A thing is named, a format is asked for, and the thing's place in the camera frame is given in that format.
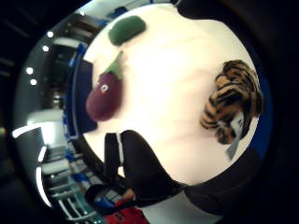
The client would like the purple eggplant plush toy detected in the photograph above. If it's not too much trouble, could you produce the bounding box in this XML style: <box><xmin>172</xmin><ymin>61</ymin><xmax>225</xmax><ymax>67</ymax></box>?
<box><xmin>85</xmin><ymin>50</ymin><xmax>124</xmax><ymax>122</ymax></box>

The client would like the long ceiling light strip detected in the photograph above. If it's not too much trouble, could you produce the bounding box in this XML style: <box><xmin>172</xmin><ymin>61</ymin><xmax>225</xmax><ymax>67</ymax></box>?
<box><xmin>11</xmin><ymin>124</ymin><xmax>43</xmax><ymax>139</ymax></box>
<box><xmin>35</xmin><ymin>166</ymin><xmax>53</xmax><ymax>209</ymax></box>

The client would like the green plush toy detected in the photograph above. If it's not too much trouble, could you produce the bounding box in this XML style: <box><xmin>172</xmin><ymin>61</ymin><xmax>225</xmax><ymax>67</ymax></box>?
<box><xmin>107</xmin><ymin>15</ymin><xmax>148</xmax><ymax>47</ymax></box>

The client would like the dark blue chair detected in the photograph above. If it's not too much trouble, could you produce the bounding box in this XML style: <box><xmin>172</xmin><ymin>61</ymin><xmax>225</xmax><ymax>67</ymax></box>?
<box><xmin>65</xmin><ymin>58</ymin><xmax>99</xmax><ymax>138</ymax></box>

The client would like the striped tiger plush toy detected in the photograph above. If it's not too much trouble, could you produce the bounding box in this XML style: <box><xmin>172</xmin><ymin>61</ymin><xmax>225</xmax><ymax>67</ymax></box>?
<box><xmin>199</xmin><ymin>59</ymin><xmax>265</xmax><ymax>161</ymax></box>

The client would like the the person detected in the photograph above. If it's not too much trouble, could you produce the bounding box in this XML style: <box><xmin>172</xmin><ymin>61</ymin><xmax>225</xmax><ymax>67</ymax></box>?
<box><xmin>84</xmin><ymin>183</ymin><xmax>151</xmax><ymax>224</ymax></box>

